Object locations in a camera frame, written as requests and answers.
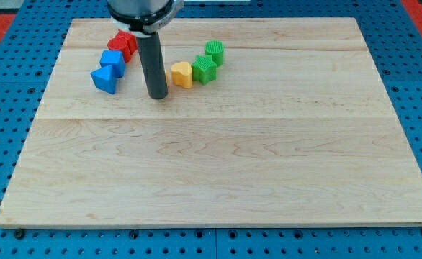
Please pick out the green cylinder block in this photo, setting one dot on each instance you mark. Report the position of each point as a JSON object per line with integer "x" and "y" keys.
{"x": 216, "y": 49}

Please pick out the red cylinder block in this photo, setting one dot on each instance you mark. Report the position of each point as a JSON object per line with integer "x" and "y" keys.
{"x": 118, "y": 43}

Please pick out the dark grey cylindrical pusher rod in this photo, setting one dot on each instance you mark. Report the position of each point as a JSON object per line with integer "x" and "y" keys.
{"x": 151, "y": 58}

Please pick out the wooden board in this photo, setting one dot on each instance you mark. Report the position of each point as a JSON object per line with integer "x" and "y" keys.
{"x": 297, "y": 130}

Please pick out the red hexagon block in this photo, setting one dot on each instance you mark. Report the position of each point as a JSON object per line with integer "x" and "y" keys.
{"x": 127, "y": 39}

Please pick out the blue triangle block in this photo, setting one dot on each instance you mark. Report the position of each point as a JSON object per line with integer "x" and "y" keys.
{"x": 104, "y": 79}

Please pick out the yellow heart block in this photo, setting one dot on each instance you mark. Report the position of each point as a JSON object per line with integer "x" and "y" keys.
{"x": 182, "y": 74}

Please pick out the blue cube block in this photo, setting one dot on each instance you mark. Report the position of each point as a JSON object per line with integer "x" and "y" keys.
{"x": 114, "y": 58}

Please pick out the green star block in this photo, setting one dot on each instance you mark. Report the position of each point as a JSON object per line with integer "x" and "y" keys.
{"x": 204, "y": 69}

